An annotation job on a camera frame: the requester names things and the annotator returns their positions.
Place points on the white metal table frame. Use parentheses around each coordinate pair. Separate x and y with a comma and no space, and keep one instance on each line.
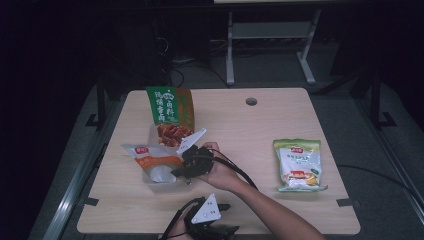
(270,30)

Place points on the white and pale green packet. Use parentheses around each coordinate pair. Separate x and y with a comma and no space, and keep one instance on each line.
(300,165)

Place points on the black metal stand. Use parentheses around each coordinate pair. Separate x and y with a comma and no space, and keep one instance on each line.
(100,100)
(376,100)

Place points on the person's right hand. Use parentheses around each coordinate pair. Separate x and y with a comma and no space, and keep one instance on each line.
(220,173)

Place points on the aluminium frame rail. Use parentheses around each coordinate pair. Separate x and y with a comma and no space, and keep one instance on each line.
(393,150)
(71,196)

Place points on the green seasoning packet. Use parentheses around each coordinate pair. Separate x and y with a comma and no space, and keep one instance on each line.
(171,113)

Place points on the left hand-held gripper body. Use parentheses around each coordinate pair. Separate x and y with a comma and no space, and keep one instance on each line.
(203,220)

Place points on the white and orange packet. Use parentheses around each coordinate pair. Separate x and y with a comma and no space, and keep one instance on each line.
(156,161)

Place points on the person's left hand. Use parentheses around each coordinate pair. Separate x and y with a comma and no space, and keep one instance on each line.
(180,230)

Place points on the clear plastic storage container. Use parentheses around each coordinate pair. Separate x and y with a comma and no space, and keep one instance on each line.
(166,185)

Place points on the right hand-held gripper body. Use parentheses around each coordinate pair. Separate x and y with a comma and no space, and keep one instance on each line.
(196,160)

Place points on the black table edge bracket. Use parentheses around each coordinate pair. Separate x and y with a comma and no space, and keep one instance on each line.
(348,202)
(90,201)

